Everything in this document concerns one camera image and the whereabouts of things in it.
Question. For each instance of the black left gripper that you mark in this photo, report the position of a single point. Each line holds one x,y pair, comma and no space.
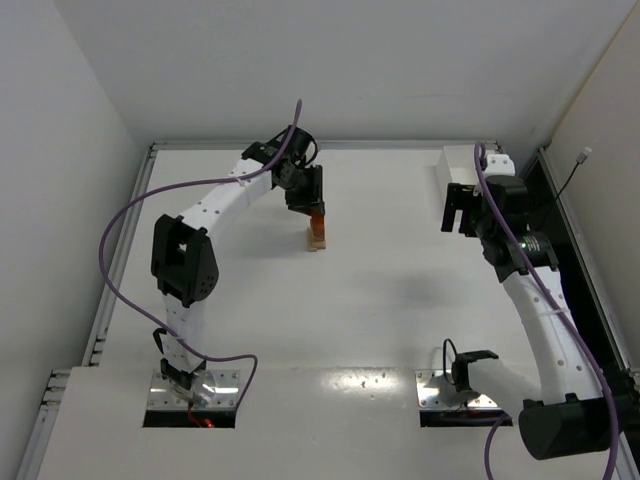
310,201

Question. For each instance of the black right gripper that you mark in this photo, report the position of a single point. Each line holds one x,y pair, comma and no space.
461,201

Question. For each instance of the white perforated basket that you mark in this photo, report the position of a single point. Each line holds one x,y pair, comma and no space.
456,165

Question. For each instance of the dark orange wood cube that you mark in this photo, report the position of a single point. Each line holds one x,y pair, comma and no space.
317,221

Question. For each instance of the light long wood plank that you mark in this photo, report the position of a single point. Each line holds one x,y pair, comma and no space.
311,245

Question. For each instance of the dark orange notched block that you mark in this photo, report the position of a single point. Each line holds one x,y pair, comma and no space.
318,235

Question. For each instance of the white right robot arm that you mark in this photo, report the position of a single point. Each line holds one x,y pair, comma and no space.
567,411

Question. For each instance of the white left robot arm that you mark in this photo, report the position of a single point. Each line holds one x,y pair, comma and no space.
183,259

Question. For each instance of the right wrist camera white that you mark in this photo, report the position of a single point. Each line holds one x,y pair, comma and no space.
496,164

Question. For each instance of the black wall cable white plug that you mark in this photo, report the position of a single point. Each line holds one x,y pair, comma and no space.
579,161

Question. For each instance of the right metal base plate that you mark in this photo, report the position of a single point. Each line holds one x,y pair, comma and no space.
436,395

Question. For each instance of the metal base plate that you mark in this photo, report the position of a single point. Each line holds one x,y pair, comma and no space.
436,395
212,391

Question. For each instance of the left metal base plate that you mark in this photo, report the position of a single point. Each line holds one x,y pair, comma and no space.
212,391

